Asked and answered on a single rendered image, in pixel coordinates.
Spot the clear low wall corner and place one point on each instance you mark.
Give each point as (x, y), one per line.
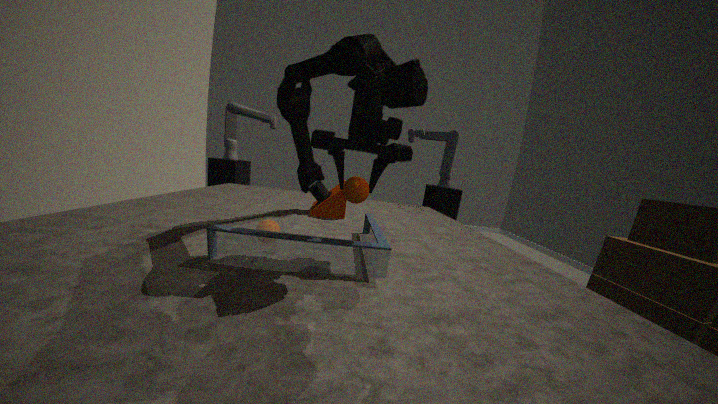
(298, 255)

